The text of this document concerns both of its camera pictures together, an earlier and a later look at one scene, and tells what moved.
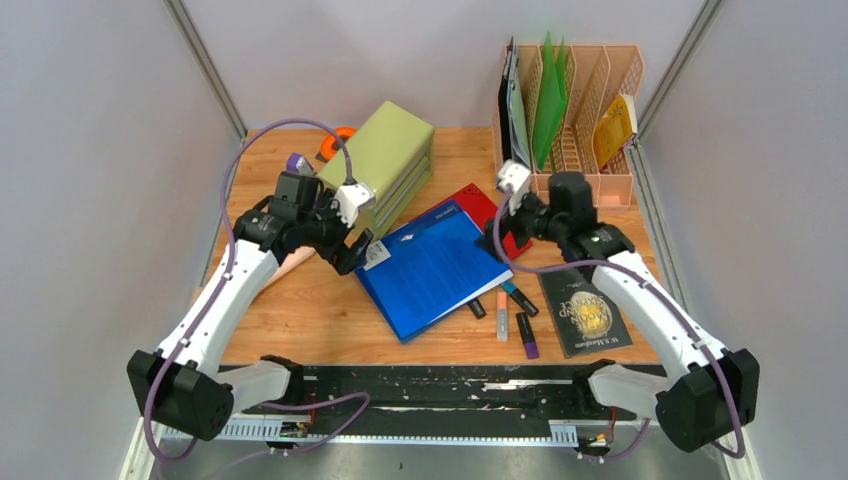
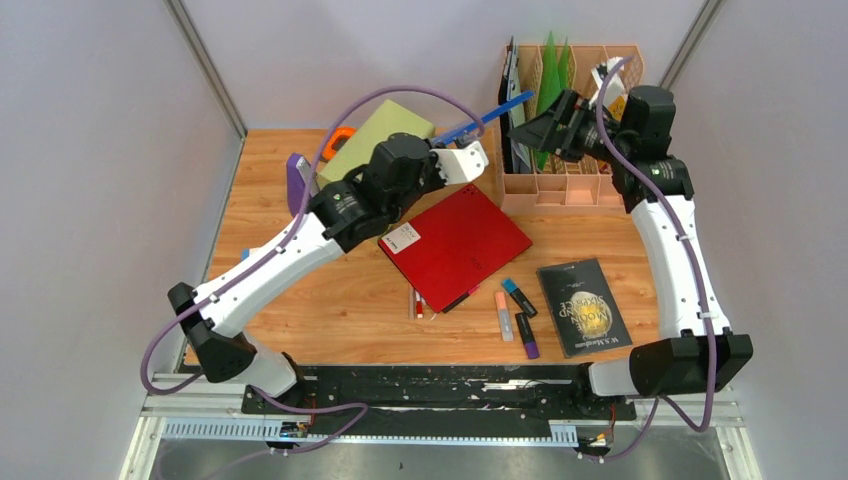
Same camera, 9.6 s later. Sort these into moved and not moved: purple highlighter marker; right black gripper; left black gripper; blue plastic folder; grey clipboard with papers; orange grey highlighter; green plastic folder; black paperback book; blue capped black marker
Moved: right black gripper; blue plastic folder; left black gripper
Not moved: grey clipboard with papers; green plastic folder; orange grey highlighter; blue capped black marker; purple highlighter marker; black paperback book
